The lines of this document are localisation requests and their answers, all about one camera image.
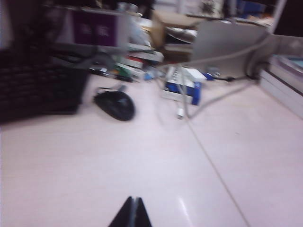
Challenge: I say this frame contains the black computer mouse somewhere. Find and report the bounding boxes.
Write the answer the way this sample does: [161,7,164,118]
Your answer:
[93,90,135,122]

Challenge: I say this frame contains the blue and white carton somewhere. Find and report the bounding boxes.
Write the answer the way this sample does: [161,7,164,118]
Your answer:
[161,79,202,106]

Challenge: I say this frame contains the small wooden shelf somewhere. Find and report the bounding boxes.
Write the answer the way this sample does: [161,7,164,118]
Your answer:
[151,10,200,62]

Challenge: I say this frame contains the white video adapter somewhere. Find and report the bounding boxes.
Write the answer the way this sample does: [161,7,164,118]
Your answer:
[165,67,207,83]

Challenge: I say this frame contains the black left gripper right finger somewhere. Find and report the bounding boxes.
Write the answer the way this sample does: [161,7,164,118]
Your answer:
[134,197,152,227]

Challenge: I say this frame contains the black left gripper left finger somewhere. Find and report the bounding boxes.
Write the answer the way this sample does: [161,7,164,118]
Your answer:
[107,196,135,227]

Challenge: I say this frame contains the purple acrylic name sign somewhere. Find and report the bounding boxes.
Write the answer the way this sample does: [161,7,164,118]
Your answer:
[70,9,131,48]

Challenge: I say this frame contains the teal cover book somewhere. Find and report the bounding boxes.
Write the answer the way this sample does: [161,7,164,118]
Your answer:
[271,54,303,72]

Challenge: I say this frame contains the black spine white book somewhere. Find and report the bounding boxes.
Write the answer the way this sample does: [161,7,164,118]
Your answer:
[267,68,303,96]
[258,70,303,119]

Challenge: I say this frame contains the large white-framed AOC monitor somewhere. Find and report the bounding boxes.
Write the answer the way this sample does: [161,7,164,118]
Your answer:
[271,0,303,38]

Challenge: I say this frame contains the small green and white box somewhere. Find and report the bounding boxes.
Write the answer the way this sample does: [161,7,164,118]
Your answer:
[113,61,143,79]

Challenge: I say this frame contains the black computer keyboard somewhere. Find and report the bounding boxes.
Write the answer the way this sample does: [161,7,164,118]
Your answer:
[0,47,89,125]

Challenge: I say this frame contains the white crumpled paper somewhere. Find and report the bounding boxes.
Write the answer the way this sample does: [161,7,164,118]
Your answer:
[129,16,154,45]

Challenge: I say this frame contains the black cable with ferrite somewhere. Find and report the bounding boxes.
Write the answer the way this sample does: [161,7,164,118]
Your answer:
[212,74,261,83]

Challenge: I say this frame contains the white video cable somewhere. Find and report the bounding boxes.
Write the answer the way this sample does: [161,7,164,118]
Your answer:
[162,32,272,68]

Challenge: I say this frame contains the grey looped cable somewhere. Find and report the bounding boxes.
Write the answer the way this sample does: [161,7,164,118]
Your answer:
[155,63,261,120]

